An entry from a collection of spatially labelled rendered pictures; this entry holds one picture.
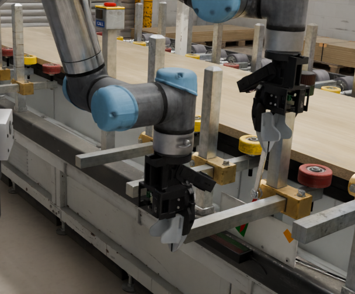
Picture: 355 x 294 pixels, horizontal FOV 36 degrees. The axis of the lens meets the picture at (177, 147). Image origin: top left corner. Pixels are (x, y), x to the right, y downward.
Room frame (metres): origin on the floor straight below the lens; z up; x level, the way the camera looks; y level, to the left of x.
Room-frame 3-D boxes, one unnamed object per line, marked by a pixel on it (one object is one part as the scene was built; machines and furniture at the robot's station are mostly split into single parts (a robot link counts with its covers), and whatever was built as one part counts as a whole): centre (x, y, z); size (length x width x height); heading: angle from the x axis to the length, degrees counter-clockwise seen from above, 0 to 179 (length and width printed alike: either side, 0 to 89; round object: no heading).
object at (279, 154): (1.23, -0.24, 0.90); 0.03 x 0.03 x 0.48; 39
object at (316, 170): (1.26, -0.34, 0.85); 0.08 x 0.08 x 0.11
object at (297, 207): (1.21, -0.26, 0.85); 0.13 x 0.06 x 0.05; 39
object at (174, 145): (0.97, 0.01, 1.05); 0.08 x 0.08 x 0.05
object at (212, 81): (1.42, -0.08, 0.87); 0.03 x 0.03 x 0.48; 39
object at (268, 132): (1.08, -0.19, 1.04); 0.06 x 0.03 x 0.09; 39
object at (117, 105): (0.92, 0.10, 1.12); 0.11 x 0.11 x 0.08; 39
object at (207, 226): (1.13, -0.18, 0.84); 0.43 x 0.03 x 0.04; 129
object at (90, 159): (1.55, 0.10, 0.83); 0.43 x 0.03 x 0.04; 129
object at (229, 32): (10.01, -0.24, 0.23); 2.41 x 0.77 x 0.17; 133
